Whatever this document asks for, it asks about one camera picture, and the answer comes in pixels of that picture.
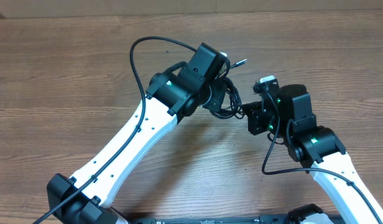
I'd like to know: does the black USB cable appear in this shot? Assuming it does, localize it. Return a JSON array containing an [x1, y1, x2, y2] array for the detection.
[[208, 58, 248, 120]]

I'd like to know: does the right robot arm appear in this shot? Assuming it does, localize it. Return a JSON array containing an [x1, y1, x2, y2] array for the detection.
[[242, 76, 383, 223]]

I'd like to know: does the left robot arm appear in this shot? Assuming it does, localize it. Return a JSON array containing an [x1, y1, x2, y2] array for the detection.
[[47, 43, 230, 223]]

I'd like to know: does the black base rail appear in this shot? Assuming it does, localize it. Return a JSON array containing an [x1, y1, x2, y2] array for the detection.
[[126, 213, 347, 224]]

